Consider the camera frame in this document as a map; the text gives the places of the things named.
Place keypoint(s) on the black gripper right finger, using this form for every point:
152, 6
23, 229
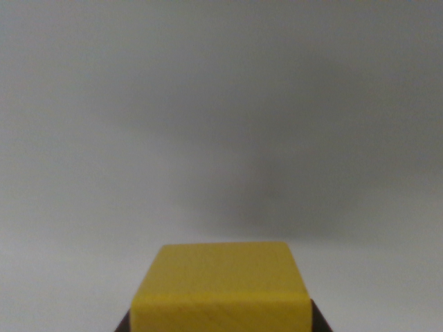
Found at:
319, 320

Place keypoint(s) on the yellow wooden cube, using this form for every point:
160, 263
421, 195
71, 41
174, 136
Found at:
221, 287

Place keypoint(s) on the grey plastic bin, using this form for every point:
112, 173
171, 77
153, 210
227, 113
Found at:
173, 103

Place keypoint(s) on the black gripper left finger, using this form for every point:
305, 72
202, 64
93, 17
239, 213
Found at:
124, 323

